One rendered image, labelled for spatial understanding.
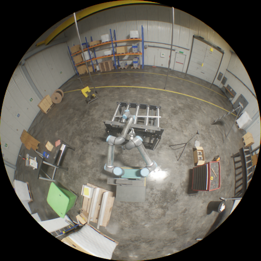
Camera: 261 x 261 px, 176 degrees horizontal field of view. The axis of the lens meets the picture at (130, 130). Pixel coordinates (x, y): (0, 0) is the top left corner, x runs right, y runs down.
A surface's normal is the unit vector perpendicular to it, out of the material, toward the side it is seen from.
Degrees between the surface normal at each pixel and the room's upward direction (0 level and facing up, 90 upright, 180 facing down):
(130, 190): 0
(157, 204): 0
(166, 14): 90
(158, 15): 90
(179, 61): 90
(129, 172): 0
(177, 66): 90
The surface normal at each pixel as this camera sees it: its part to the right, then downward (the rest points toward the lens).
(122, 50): -0.20, 0.84
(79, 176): -0.06, -0.53
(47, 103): 0.96, 0.20
